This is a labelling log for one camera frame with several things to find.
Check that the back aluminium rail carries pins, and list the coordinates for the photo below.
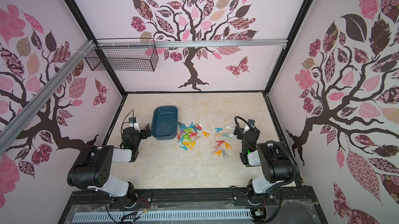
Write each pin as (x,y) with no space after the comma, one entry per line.
(193,44)

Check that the yellow clothespin in pile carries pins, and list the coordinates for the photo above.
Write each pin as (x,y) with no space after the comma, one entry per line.
(189,145)

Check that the orange clothespin centre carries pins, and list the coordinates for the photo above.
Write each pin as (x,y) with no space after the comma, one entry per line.
(205,134)

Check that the left aluminium rail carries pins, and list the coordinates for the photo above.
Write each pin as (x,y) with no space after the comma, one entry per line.
(10,133)

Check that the orange clothespin lower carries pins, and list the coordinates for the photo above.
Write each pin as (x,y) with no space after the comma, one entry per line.
(219,152)

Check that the orange clothespin right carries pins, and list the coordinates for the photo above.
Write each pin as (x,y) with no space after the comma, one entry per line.
(227,146)

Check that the orange clothespin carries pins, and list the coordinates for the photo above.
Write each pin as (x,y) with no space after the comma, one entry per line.
(227,146)
(205,134)
(219,152)

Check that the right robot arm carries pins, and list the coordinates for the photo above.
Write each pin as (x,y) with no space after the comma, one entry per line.
(278,166)

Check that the beige clothespin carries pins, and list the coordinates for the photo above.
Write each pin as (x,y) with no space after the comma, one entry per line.
(216,148)

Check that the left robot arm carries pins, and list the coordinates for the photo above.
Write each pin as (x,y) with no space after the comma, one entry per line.
(92,168)

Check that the pink clothespin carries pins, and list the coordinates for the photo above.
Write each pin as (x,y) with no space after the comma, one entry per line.
(219,142)

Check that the green clothespin in pile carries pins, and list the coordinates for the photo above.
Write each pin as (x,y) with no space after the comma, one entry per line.
(186,138)

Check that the blue clothespin right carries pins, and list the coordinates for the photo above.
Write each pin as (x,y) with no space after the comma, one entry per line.
(218,129)

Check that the dark teal storage box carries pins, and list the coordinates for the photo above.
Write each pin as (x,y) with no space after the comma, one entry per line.
(165,123)

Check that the white slotted cable duct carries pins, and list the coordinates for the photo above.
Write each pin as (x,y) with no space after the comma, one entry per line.
(160,216)

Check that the grey clothespin lower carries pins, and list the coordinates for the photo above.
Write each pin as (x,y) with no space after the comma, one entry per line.
(224,154)

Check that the aluminium rail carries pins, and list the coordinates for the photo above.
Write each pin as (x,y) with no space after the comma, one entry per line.
(10,133)
(193,44)

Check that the white clothespin right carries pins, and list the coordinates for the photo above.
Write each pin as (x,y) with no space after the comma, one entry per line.
(230,127)

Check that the white clothespin top pile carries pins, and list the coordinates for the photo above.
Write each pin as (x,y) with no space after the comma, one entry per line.
(199,124)

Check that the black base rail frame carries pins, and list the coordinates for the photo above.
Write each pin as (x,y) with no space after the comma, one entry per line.
(292,205)

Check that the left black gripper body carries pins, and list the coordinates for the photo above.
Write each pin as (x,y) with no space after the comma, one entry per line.
(142,136)

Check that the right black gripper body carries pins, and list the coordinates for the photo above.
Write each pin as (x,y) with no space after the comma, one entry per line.
(243,131)

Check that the black wire basket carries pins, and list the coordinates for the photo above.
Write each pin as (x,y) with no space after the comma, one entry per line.
(123,54)

